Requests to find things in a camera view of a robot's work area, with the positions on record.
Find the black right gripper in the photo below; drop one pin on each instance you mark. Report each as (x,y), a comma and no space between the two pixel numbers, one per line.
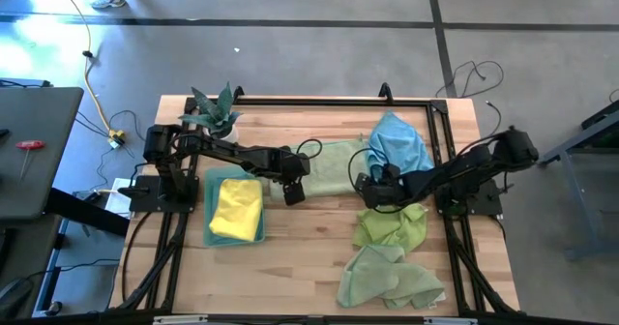
(379,192)

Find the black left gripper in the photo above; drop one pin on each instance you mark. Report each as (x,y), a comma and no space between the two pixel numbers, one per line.
(290,166)

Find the pale green microfiber towel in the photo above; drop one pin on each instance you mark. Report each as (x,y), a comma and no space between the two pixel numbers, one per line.
(377,281)
(329,170)

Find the yellow microfiber towel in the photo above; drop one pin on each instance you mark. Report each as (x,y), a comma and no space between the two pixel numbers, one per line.
(237,209)

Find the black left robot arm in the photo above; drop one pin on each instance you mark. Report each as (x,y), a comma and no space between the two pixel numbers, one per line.
(227,153)

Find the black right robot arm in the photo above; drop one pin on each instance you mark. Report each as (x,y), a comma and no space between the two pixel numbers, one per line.
(459,170)

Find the lime green microfiber towel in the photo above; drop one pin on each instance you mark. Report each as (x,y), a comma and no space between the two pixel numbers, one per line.
(392,228)

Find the sky blue microfiber towel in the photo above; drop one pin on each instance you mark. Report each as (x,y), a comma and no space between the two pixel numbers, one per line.
(401,141)

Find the snake plant in white pot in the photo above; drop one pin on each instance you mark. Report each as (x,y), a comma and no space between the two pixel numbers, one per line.
(217,112)

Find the white paper sheet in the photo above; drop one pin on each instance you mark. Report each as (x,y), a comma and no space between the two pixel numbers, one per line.
(116,201)

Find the grey side table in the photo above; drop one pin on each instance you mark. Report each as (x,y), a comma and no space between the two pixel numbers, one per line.
(48,180)

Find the black aluminium table frame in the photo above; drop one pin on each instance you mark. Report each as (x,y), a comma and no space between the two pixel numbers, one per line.
(338,102)

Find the grey metal table frame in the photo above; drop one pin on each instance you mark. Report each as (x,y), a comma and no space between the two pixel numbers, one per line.
(580,204)

